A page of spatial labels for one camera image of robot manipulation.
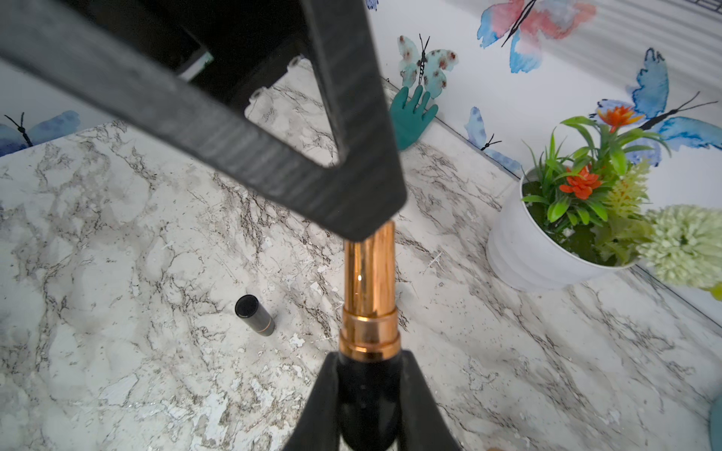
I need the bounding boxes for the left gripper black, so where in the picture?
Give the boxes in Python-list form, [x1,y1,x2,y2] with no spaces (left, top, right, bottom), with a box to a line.
[1,0,407,242]

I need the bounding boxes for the light blue dustpan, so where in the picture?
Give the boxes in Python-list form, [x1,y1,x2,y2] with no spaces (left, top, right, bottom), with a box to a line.
[709,395,722,451]

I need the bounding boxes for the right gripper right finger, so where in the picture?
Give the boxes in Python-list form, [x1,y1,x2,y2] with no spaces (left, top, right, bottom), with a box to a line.
[399,351,462,451]

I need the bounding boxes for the black lipstick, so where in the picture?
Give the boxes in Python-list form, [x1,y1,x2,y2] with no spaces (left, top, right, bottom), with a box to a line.
[338,221,402,450]

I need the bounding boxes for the potted artificial plant white pot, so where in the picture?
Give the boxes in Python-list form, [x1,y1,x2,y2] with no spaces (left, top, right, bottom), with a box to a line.
[486,103,721,298]

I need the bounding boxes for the green hand-shaped brush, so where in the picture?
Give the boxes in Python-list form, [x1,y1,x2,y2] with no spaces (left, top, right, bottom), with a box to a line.
[389,86,438,151]

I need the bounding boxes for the black lipstick cap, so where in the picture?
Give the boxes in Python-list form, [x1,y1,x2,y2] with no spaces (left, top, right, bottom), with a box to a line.
[234,294,276,336]

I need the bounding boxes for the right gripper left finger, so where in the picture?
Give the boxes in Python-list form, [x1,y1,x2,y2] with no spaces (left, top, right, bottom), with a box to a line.
[282,353,340,451]

